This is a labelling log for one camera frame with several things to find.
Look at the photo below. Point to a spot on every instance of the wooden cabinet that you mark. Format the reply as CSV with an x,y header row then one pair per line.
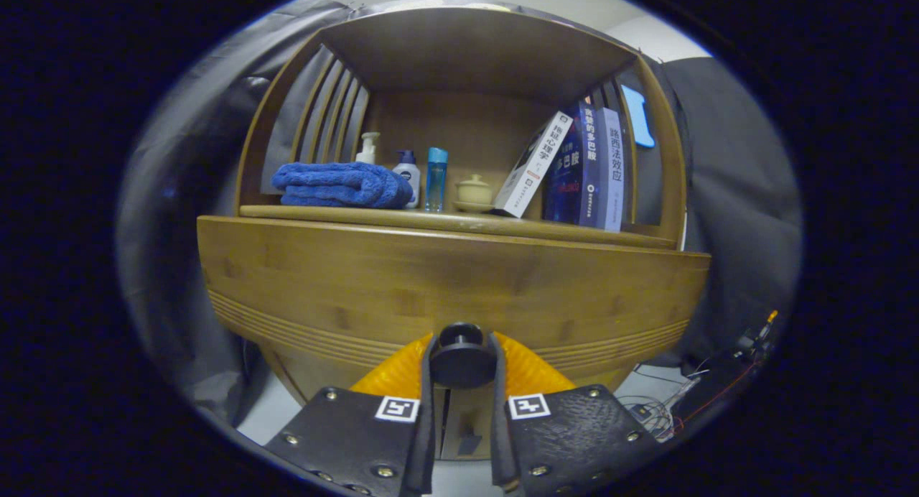
x,y
459,123

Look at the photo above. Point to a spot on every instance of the blue folded towel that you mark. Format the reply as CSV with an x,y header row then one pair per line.
x,y
337,184

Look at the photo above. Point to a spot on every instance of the black backdrop cloth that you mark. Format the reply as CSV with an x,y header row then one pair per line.
x,y
739,195

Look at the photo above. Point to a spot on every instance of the wooden drawer with black knob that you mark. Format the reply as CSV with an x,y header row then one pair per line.
x,y
431,281

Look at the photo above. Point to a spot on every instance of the clear blue bottle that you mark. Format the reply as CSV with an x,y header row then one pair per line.
x,y
436,181

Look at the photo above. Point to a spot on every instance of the white pump bottle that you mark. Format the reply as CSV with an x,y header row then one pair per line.
x,y
368,151

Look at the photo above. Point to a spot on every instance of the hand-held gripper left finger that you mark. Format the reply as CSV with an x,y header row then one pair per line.
x,y
425,447

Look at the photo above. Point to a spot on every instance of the beige lidded teacup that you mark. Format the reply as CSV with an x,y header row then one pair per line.
x,y
474,192

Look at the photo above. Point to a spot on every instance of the wooden countertop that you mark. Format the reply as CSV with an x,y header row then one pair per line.
x,y
474,220

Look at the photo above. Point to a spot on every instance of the white book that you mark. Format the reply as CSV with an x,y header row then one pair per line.
x,y
535,163

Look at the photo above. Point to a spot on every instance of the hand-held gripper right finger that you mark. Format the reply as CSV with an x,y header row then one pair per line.
x,y
500,447

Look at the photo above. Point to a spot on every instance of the dark blue book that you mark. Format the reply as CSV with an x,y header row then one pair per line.
x,y
574,166

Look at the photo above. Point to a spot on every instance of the pale blue book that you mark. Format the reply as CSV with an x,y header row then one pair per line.
x,y
612,170

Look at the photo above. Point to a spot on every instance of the white bottle with blue cap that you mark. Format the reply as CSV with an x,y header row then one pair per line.
x,y
409,177

